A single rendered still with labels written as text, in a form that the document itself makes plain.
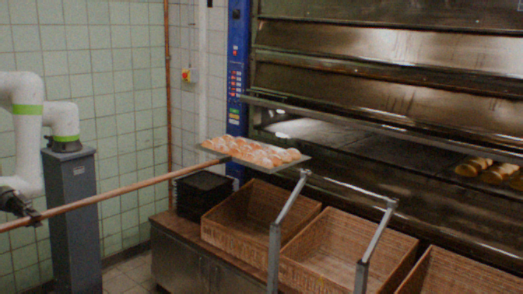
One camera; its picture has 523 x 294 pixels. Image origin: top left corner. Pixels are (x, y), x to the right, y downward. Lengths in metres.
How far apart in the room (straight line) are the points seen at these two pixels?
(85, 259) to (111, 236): 0.95
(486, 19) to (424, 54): 0.29
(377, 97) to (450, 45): 0.43
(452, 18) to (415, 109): 0.44
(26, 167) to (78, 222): 0.60
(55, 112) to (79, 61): 0.80
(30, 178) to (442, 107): 1.86
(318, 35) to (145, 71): 1.42
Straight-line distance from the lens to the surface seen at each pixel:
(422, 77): 2.37
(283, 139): 2.88
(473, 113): 2.30
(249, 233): 2.95
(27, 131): 2.18
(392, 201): 2.11
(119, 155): 3.53
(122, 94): 3.44
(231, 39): 3.05
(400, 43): 2.41
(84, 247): 2.77
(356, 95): 2.53
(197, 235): 2.95
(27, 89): 2.16
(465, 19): 2.31
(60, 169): 2.55
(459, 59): 2.29
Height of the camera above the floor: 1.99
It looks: 17 degrees down
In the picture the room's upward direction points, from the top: 2 degrees clockwise
